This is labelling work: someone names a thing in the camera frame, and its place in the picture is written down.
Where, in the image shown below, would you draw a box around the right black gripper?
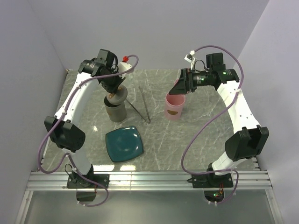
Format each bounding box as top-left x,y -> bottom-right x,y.
169,68 -> 212,95

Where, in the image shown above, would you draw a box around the grey steel lid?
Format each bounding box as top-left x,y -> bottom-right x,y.
106,84 -> 128,105

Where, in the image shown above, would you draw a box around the grey steel canister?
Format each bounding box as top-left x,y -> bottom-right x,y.
104,97 -> 127,123

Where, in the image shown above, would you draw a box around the metal food tongs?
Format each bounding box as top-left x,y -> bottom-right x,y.
126,85 -> 151,124

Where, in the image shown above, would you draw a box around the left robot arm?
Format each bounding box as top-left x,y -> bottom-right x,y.
44,49 -> 135,188

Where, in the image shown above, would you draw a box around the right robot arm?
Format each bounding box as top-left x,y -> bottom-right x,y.
169,51 -> 269,187

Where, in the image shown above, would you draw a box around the pink canister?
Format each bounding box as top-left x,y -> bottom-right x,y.
164,93 -> 185,120

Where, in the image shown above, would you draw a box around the teal square plate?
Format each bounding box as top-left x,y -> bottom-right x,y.
105,126 -> 144,163

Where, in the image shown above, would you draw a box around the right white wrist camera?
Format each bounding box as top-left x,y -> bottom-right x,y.
184,50 -> 196,69

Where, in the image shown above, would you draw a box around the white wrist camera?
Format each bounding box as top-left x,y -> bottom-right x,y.
184,50 -> 196,69
117,56 -> 134,77

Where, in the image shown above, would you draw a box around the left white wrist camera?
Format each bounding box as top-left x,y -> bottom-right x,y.
117,56 -> 134,77

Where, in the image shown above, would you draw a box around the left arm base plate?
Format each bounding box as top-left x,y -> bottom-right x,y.
66,173 -> 110,189

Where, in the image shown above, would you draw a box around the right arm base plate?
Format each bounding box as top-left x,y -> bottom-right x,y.
188,173 -> 234,188

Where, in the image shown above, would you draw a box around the aluminium rail frame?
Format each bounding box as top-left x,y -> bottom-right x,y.
14,69 -> 281,224

